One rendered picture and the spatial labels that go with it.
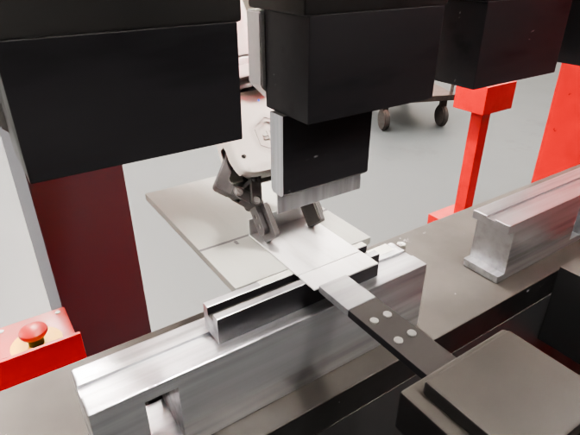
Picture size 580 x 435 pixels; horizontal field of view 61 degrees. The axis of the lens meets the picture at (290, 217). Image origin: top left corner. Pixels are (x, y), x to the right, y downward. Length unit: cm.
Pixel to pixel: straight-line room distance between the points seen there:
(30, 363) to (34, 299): 162
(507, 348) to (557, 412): 6
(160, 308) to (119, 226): 104
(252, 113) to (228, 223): 14
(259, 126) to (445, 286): 36
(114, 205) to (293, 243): 61
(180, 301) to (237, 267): 163
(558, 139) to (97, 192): 103
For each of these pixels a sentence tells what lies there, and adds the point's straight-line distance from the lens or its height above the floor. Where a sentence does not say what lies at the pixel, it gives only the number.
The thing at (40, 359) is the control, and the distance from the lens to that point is 75.
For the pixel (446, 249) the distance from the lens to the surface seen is 83.
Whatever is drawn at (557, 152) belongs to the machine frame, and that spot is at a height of 88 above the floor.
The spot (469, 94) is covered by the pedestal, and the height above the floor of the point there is 75.
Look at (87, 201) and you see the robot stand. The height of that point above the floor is 85.
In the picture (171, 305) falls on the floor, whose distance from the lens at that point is 213.
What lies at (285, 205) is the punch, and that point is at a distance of 46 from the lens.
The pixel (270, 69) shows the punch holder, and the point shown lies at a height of 121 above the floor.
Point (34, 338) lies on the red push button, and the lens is 82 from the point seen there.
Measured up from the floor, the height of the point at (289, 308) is 98.
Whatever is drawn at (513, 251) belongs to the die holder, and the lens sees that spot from 77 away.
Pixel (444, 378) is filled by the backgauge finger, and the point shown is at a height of 103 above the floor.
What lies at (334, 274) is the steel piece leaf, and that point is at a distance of 51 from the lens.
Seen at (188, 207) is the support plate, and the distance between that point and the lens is 66.
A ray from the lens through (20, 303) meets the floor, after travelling 237.
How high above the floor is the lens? 130
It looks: 28 degrees down
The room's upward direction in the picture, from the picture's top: straight up
